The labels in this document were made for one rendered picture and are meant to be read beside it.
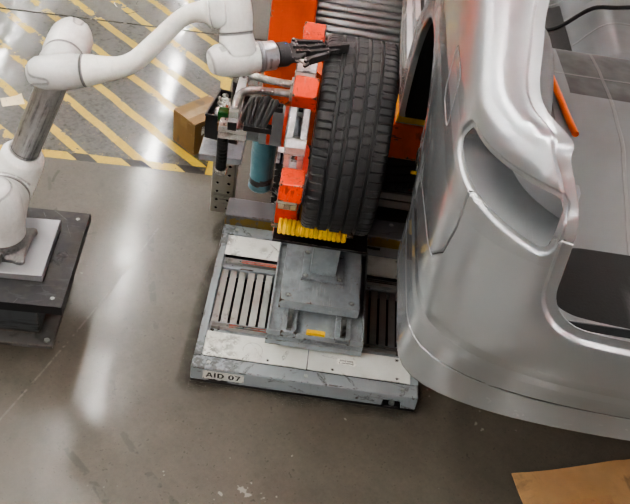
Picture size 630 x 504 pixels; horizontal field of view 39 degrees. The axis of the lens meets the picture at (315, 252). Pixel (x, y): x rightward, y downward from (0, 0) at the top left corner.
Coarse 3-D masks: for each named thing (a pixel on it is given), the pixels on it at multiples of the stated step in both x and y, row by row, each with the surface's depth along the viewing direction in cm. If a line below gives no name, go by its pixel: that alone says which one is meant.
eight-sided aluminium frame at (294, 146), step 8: (312, 64) 283; (296, 72) 278; (304, 72) 279; (312, 72) 279; (304, 112) 276; (304, 120) 276; (288, 128) 276; (304, 128) 276; (288, 136) 276; (296, 136) 278; (304, 136) 276; (288, 144) 276; (296, 144) 276; (304, 144) 276; (288, 152) 277; (296, 152) 277; (304, 152) 277; (288, 160) 279; (296, 160) 327; (296, 168) 281; (280, 208) 310; (288, 208) 310
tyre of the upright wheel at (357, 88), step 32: (352, 64) 276; (384, 64) 278; (320, 96) 272; (352, 96) 272; (384, 96) 272; (320, 128) 271; (352, 128) 271; (384, 128) 271; (320, 160) 273; (352, 160) 273; (384, 160) 273; (320, 192) 279; (352, 192) 278; (320, 224) 294; (352, 224) 290
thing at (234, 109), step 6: (294, 78) 286; (240, 90) 286; (246, 90) 287; (252, 90) 288; (258, 90) 289; (264, 90) 289; (270, 90) 289; (276, 90) 289; (282, 90) 290; (288, 90) 290; (234, 96) 284; (240, 96) 284; (282, 96) 291; (288, 96) 290; (234, 102) 281; (234, 108) 279; (234, 114) 279
